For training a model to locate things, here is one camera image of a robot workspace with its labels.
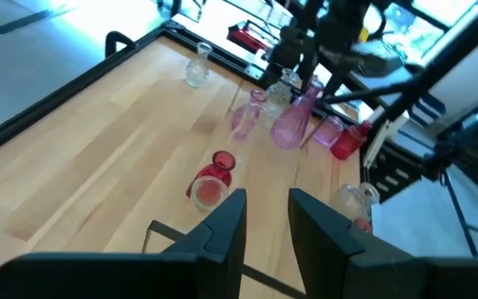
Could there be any clear glass bottle vase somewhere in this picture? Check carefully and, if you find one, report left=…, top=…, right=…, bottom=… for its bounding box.
left=185, top=41, right=214, bottom=88

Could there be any black metal table frame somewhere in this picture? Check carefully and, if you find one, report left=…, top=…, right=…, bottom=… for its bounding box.
left=0, top=0, right=478, bottom=204

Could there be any clear glass carafe vase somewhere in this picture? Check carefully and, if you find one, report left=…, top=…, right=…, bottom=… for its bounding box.
left=189, top=174, right=231, bottom=213

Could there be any red black tool case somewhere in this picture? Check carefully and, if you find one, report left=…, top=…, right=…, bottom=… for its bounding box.
left=227, top=22, right=271, bottom=53

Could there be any large clear star-cut vase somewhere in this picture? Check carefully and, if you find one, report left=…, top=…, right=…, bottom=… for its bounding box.
left=329, top=181, right=381, bottom=223

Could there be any red ribbed glass bottle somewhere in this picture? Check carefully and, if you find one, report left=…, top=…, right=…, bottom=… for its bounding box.
left=329, top=120, right=373, bottom=161

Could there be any tall pink ribbed glass vase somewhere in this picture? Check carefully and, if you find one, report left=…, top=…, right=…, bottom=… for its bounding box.
left=270, top=78, right=325, bottom=150

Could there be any pink glass bulb vase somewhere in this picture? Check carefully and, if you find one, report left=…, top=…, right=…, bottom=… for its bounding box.
left=230, top=89, right=269, bottom=141

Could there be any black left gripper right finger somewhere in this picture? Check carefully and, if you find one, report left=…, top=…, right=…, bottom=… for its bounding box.
left=287, top=188, right=478, bottom=299

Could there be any clear embossed round glass vase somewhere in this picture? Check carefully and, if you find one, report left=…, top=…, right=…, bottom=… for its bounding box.
left=263, top=68, right=300, bottom=125

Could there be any red glass bulb vase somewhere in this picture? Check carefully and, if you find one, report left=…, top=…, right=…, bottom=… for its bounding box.
left=185, top=149, right=237, bottom=199
left=353, top=218, right=373, bottom=234

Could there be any wide pink ribbed glass jar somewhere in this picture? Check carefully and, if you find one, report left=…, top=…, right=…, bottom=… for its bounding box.
left=312, top=115, right=344, bottom=149

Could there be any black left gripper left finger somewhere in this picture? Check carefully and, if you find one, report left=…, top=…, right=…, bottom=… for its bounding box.
left=0, top=188, right=248, bottom=299

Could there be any black frame handle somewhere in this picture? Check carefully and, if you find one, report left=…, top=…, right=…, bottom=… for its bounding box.
left=105, top=31, right=137, bottom=59

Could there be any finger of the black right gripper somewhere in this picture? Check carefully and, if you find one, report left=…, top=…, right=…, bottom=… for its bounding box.
left=322, top=56, right=354, bottom=100
left=303, top=43, right=319, bottom=84

